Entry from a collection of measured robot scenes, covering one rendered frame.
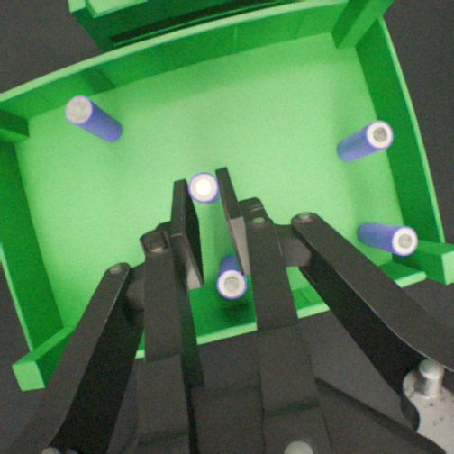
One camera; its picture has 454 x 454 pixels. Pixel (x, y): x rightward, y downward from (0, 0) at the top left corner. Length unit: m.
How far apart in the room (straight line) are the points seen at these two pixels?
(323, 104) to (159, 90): 0.13
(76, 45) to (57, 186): 0.45
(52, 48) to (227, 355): 0.64
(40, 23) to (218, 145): 0.56
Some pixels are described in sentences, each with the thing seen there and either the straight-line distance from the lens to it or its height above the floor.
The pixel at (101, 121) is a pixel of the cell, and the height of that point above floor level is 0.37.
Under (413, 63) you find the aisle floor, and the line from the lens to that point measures 0.73.
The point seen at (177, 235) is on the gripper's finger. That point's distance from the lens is 0.15.
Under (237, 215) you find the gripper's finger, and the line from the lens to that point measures 0.15.
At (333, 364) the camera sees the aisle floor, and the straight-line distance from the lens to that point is 0.69.
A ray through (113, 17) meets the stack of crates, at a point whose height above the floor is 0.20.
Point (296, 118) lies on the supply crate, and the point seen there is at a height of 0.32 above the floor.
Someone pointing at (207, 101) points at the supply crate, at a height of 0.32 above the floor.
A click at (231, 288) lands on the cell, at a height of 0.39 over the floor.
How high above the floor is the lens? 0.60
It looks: 86 degrees down
